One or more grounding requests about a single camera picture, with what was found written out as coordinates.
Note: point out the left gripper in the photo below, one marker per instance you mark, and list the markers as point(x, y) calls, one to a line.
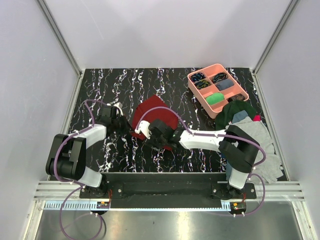
point(127, 128)

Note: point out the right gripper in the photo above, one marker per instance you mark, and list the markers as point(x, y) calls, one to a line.
point(150, 135)

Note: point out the red cloth napkin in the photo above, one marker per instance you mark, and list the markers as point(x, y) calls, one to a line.
point(159, 113)

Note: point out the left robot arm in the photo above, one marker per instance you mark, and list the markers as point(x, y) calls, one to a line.
point(67, 159)

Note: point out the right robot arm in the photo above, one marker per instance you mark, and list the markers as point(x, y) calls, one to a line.
point(239, 149)

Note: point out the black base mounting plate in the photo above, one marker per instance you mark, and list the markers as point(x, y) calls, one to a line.
point(167, 191)

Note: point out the green rolled cloth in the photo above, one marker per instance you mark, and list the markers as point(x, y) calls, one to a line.
point(214, 98)

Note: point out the dark green cloth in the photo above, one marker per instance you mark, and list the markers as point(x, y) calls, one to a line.
point(229, 110)

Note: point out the pink compartment tray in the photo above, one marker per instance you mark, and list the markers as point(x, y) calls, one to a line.
point(214, 87)

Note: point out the blue rolled cloth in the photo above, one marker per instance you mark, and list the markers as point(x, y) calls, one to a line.
point(224, 84)

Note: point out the magenta cloth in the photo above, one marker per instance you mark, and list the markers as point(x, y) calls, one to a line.
point(257, 118)

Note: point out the grey cloth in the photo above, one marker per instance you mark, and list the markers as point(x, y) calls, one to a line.
point(269, 170)

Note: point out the left aluminium frame post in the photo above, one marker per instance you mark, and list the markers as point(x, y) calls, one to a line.
point(59, 36)

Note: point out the aluminium frame post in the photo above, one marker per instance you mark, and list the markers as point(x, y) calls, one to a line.
point(292, 5)
point(59, 36)

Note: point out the right aluminium frame post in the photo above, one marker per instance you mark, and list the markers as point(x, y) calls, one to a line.
point(292, 5)

